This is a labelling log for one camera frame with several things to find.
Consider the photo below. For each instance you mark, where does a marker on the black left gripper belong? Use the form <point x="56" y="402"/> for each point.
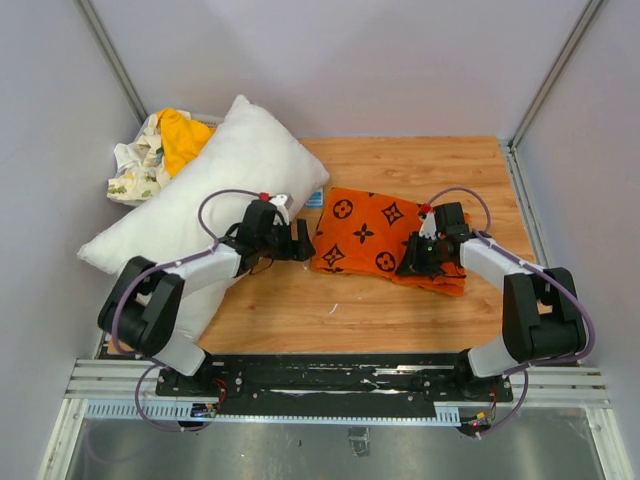
<point x="304" y="246"/>

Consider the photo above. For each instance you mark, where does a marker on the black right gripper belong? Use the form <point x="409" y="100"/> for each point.
<point x="411" y="263"/>

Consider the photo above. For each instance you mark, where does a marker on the orange flower-pattern pillowcase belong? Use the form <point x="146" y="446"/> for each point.
<point x="365" y="233"/>

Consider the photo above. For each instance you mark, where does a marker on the white pillow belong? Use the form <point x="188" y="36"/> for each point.
<point x="251" y="151"/>

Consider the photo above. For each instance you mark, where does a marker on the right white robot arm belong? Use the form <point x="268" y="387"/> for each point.
<point x="543" y="321"/>

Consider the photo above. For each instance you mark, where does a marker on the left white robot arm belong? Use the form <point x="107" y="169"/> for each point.
<point x="142" y="309"/>

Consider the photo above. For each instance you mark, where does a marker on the blue white pillow label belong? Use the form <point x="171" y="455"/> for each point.
<point x="316" y="201"/>

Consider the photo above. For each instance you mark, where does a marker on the white plastic basket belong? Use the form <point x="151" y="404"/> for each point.
<point x="207" y="119"/>

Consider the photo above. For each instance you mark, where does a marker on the yellow cloth in basket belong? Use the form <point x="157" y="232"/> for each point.
<point x="182" y="138"/>

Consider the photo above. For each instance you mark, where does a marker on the white printed cloth in basket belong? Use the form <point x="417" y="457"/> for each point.
<point x="140" y="168"/>

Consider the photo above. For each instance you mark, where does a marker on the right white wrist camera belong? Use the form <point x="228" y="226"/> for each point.
<point x="428" y="229"/>

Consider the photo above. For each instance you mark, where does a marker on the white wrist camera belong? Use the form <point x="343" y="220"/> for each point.
<point x="428" y="229"/>
<point x="282" y="203"/>

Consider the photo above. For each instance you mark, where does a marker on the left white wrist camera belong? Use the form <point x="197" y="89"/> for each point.
<point x="282" y="203"/>

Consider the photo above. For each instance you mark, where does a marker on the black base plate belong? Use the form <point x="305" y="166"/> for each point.
<point x="327" y="386"/>

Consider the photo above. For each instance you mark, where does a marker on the aluminium rail frame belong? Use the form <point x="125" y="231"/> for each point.
<point x="124" y="388"/>

